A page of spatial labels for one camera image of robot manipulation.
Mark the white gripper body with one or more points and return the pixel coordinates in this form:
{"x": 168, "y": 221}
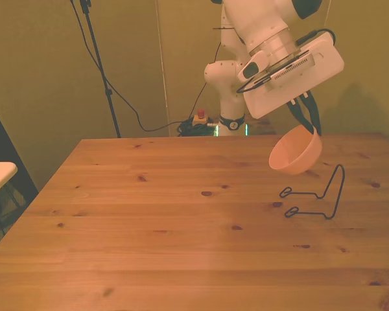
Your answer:
{"x": 278, "y": 97}

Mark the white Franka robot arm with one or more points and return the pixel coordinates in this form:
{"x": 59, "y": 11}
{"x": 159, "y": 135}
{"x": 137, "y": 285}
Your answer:
{"x": 256, "y": 22}

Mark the pink plastic bowl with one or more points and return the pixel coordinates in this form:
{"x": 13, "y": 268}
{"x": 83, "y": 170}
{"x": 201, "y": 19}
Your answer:
{"x": 295, "y": 155}

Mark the flat wrist camera box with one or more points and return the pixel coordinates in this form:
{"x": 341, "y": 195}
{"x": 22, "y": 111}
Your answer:
{"x": 291, "y": 69}

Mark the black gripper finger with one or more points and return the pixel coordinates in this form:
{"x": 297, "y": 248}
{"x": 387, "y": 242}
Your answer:
{"x": 314, "y": 113}
{"x": 299, "y": 116}

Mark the black camera stand pole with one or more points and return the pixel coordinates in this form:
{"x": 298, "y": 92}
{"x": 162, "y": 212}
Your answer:
{"x": 99, "y": 61}

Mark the red emergency stop button box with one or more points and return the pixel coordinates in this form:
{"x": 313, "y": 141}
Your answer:
{"x": 200, "y": 119}

